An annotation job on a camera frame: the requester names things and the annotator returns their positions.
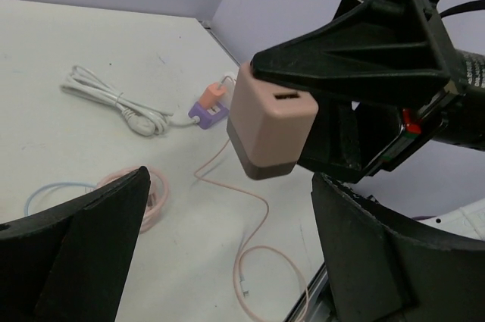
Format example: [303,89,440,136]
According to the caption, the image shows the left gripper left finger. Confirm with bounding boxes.
[1,167,151,321]

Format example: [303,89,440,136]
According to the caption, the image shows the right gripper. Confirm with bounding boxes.
[251,0,462,184]

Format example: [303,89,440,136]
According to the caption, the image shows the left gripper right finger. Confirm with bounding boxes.
[311,174,484,321]

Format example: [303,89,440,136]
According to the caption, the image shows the dusty pink charger plug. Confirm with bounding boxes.
[227,61,318,180]

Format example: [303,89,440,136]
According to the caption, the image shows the pink thin cable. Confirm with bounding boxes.
[193,76,310,322]

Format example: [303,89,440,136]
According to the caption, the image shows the white 80W charger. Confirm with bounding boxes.
[217,72,236,109]

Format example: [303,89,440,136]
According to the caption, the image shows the purple power strip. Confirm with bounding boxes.
[188,102,229,130]

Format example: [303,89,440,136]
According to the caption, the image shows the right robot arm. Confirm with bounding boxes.
[251,0,484,183]

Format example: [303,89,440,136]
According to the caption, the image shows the blue thin cable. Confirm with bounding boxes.
[23,181,99,217]

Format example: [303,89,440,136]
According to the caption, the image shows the white power strip cord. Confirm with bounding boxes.
[60,64,200,136]

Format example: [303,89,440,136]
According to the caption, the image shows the aluminium right rail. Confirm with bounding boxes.
[199,20,241,67]

